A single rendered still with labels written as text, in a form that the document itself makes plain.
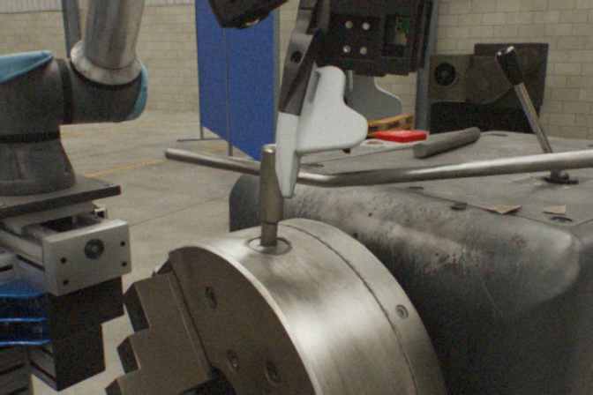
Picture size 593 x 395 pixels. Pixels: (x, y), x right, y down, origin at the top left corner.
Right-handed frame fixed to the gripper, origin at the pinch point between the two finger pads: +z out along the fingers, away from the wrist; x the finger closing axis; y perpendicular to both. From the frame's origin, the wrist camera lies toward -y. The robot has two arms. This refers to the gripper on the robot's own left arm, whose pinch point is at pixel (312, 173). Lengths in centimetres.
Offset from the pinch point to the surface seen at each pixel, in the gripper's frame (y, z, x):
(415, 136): 0, 6, 50
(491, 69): -23, 62, 879
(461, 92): -61, 102, 895
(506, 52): 12.4, -9.2, 22.1
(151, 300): -13.1, 13.2, -3.2
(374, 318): 6.7, 10.4, -2.0
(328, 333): 4.1, 10.2, -6.0
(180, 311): -10.9, 14.4, -1.8
